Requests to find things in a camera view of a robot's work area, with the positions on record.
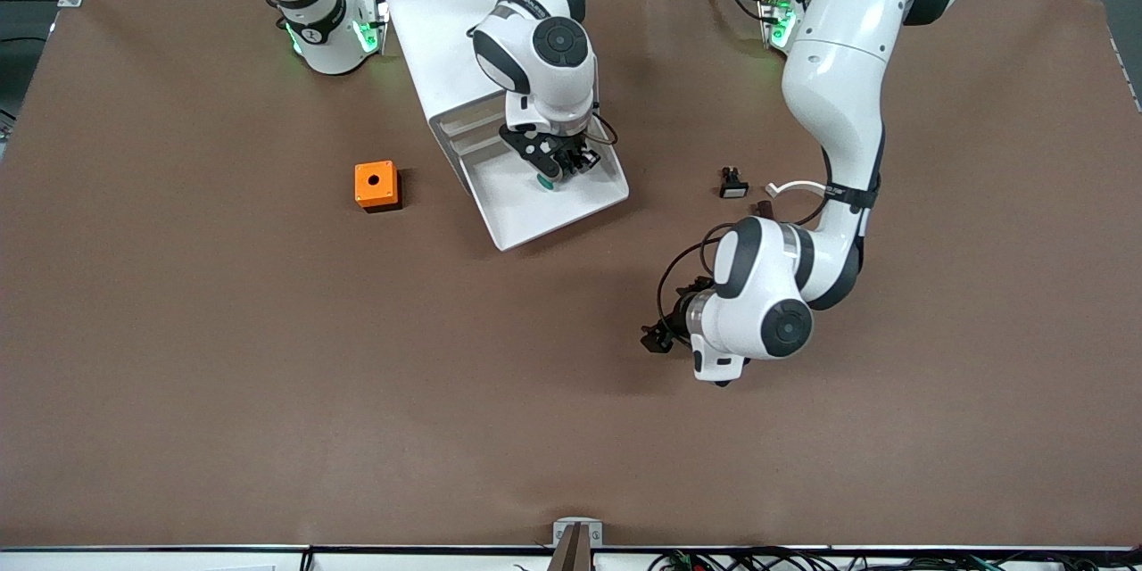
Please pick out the metal base connector bracket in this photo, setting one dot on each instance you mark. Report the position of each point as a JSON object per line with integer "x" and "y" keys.
{"x": 776, "y": 18}

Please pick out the green push button switch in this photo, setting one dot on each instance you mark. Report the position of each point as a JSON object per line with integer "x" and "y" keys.
{"x": 546, "y": 186}

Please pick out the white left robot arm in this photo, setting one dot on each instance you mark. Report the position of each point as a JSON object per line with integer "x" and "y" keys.
{"x": 839, "y": 89}

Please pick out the white curved plastic bracket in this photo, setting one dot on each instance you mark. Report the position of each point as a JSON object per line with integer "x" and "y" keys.
{"x": 794, "y": 186}

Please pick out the silver table clamp bracket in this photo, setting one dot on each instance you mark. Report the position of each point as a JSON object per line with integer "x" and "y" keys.
{"x": 562, "y": 531}

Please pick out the orange button enclosure box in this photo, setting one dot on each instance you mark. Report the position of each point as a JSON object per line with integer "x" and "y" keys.
{"x": 364, "y": 193}

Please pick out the white drawer cabinet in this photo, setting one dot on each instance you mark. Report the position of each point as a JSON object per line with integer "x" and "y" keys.
{"x": 437, "y": 27}

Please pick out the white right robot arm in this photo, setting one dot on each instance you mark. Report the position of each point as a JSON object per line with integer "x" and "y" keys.
{"x": 321, "y": 36}

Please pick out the white plastic drawer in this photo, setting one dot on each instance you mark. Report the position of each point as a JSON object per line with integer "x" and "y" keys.
{"x": 526, "y": 214}
{"x": 477, "y": 141}
{"x": 468, "y": 118}

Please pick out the brown table cover sheet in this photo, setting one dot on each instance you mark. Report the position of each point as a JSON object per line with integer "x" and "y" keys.
{"x": 571, "y": 375}

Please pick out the black switch with white cap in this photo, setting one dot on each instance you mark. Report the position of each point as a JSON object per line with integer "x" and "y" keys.
{"x": 733, "y": 187}

